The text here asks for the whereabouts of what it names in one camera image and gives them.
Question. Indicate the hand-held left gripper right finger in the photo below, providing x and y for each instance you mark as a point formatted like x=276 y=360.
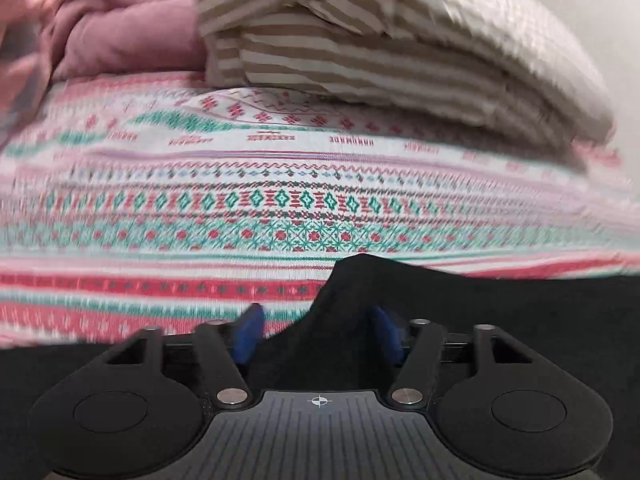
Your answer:
x=386 y=332

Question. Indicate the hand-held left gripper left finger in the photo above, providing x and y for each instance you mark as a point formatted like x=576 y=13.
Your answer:
x=250 y=332

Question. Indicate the black pants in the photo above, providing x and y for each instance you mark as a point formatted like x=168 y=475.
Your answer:
x=475 y=305

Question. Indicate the patterned bed sheet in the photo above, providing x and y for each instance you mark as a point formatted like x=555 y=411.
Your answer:
x=250 y=195

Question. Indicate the striped folded duvet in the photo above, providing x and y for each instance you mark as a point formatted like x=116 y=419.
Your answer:
x=400 y=50

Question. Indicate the mauve blanket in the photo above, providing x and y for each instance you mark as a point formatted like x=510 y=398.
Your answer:
x=120 y=25

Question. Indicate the pink comforter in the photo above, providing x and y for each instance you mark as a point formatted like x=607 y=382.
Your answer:
x=20 y=60

